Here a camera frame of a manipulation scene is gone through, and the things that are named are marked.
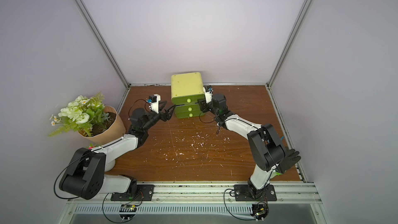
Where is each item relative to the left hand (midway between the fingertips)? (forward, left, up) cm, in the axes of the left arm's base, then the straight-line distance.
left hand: (172, 104), depth 81 cm
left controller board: (-44, +19, -24) cm, 54 cm away
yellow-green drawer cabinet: (+12, -6, -1) cm, 13 cm away
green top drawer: (+6, -7, -3) cm, 9 cm away
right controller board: (-44, -44, -23) cm, 67 cm away
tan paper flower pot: (-13, +30, -7) cm, 34 cm away
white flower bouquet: (-13, +36, +8) cm, 39 cm away
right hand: (+8, -16, -2) cm, 18 cm away
